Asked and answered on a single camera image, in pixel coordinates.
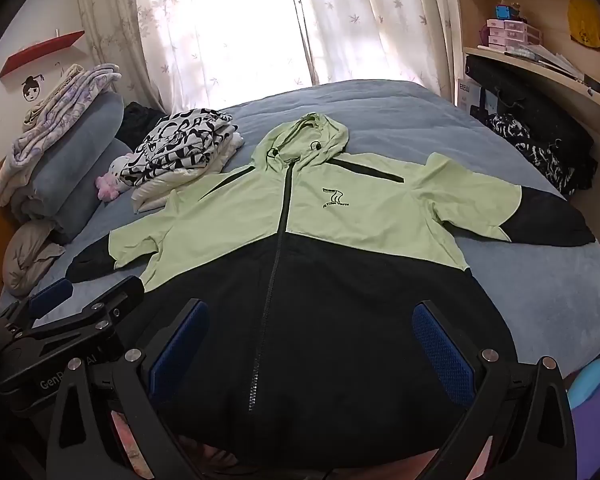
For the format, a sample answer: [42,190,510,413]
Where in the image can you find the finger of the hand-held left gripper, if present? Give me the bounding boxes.
[0,278,76,331]
[15,275,146,361]

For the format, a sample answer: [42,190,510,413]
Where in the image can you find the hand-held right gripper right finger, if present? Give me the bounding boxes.
[412,300,578,480]

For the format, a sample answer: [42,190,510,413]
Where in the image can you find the stack of pink boxes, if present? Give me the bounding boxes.
[485,17,543,51]

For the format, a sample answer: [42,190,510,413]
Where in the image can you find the yellow bag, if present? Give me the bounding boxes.
[566,0,600,53]

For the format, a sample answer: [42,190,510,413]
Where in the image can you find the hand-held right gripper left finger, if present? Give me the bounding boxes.
[45,299,211,480]

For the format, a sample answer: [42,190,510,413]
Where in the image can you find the pink white plush toy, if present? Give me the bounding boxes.
[95,152,141,203]

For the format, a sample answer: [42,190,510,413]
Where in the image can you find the dark clothing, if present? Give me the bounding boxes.
[115,101,168,151]

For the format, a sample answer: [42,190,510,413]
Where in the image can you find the cartoon wall sticker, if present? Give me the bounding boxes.
[21,72,47,104]

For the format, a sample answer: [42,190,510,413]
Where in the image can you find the long black bag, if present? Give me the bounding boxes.
[464,54,598,196]

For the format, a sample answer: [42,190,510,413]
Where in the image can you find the black white patterned cloth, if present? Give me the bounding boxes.
[485,112,568,196]

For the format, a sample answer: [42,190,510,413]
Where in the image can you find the purple floral blanket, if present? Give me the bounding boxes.
[0,63,123,206]

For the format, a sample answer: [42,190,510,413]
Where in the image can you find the white floral curtain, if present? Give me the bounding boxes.
[77,0,316,116]
[287,0,456,106]

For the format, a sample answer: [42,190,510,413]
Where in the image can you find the blue-grey pillow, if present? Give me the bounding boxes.
[10,137,133,246]
[27,91,127,196]

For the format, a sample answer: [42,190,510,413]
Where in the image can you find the light blue round object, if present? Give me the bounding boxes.
[566,356,600,413]

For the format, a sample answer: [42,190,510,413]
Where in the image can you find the green and black hooded jacket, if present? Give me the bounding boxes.
[65,112,597,466]

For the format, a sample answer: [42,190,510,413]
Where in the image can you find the red wall shelf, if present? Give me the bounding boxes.
[0,30,86,80]

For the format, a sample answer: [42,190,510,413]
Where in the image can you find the white printed box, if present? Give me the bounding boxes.
[456,76,501,117]

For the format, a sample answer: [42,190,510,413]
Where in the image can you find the beige cloth bundle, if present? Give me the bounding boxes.
[2,220,67,297]

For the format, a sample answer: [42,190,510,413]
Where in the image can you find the black white printed folded clothes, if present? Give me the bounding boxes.
[120,107,243,188]

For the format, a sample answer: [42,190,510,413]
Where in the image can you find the papers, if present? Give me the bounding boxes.
[505,42,586,81]

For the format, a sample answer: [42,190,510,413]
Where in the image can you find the blue-grey bed blanket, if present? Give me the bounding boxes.
[0,79,600,376]

